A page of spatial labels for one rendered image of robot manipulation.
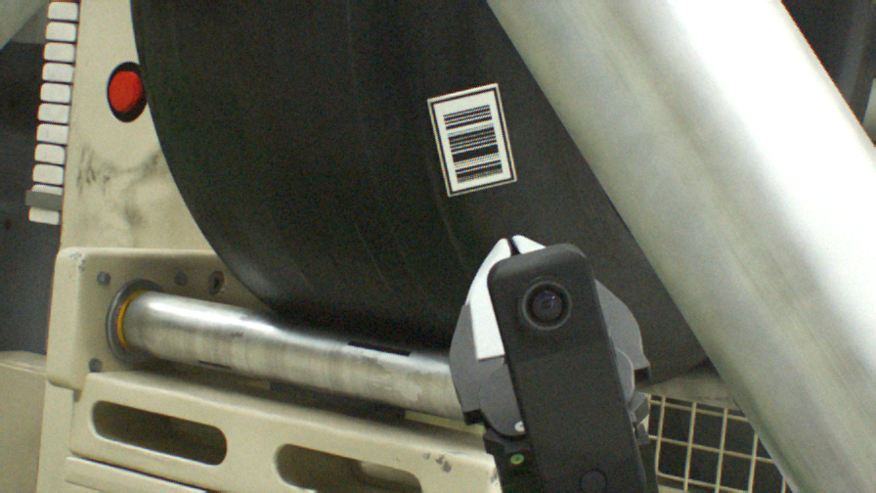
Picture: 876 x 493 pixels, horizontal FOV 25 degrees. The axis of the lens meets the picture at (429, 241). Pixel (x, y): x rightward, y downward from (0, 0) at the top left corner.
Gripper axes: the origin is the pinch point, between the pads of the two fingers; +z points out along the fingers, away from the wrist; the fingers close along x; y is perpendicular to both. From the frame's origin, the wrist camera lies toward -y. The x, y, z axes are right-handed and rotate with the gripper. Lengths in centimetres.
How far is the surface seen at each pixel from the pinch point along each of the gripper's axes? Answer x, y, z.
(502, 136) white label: 1.5, 3.4, 12.9
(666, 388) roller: 10.4, 39.7, 24.9
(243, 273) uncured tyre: -16.0, 18.3, 24.1
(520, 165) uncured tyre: 2.1, 5.6, 12.7
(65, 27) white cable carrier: -27, 18, 58
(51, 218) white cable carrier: -32, 29, 49
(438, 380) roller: -5.4, 19.8, 11.8
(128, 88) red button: -23, 19, 48
